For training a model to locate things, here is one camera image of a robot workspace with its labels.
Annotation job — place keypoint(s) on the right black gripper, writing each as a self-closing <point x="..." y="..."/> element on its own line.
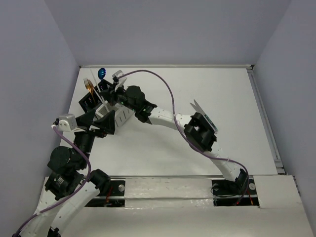
<point x="110" y="95"/>

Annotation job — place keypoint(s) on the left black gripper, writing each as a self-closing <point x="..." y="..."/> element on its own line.
<point x="93" y="131"/>

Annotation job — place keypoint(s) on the clear chopstick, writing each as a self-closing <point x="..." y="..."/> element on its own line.
<point x="101" y="99"/>
<point x="94" y="78"/>

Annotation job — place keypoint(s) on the copper fork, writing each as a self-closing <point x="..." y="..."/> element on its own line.
<point x="91" y="89"/>

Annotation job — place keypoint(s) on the blue metallic spoon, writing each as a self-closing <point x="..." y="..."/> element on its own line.
<point x="101" y="73"/>

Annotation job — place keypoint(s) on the gold fork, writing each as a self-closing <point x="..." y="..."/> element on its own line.
<point x="86" y="83"/>

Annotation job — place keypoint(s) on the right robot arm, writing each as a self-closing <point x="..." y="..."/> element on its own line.
<point x="195" y="129"/>

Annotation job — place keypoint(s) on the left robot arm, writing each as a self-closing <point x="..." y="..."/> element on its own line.
<point x="72" y="183"/>

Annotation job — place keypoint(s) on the white utensil container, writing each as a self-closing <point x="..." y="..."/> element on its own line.
<point x="122" y="113"/>

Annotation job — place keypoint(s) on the black utensil container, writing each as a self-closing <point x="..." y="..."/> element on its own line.
<point x="89" y="101"/>

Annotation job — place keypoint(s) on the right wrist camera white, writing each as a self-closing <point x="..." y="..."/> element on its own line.
<point x="119" y="79"/>

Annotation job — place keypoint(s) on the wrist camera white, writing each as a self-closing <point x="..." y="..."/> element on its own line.
<point x="67" y="123"/>
<point x="119" y="79"/>

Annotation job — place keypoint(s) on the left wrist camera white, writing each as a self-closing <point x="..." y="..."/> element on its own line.
<point x="67" y="123"/>

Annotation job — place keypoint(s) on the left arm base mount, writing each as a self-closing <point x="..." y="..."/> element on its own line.
<point x="114" y="197"/>

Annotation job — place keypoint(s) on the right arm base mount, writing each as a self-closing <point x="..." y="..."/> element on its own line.
<point x="224" y="194"/>

